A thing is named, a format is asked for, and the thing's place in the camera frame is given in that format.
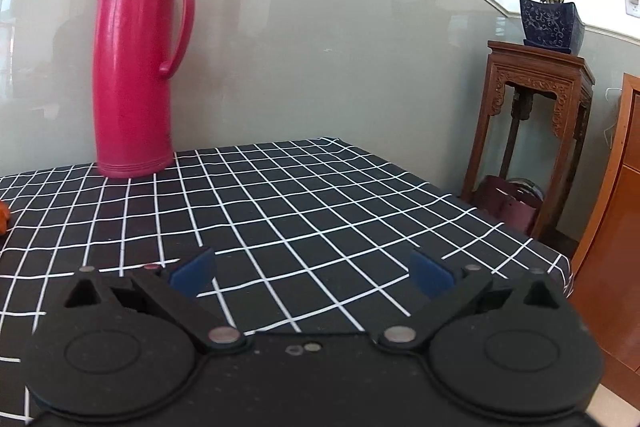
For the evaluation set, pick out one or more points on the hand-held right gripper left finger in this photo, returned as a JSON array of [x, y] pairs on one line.
[[192, 276]]

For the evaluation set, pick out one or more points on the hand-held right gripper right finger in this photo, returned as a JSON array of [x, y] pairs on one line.
[[429, 276]]

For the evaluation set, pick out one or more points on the dark red container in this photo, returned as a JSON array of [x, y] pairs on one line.
[[505, 204]]

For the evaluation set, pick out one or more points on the black white checkered tablecloth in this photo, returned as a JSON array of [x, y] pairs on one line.
[[300, 207]]

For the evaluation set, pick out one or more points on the wooden cabinet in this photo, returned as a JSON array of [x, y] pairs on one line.
[[615, 257]]

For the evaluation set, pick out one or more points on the orange tangerine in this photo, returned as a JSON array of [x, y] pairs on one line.
[[2, 218]]

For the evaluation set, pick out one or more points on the red plastic thermos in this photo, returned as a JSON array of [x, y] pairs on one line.
[[132, 82]]

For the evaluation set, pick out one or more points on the carved wooden plant stand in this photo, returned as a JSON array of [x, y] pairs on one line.
[[540, 67]]

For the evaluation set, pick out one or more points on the blue patterned flower pot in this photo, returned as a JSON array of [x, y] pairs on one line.
[[550, 24]]

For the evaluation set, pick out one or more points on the white wall socket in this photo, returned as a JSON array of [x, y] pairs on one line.
[[634, 6]]

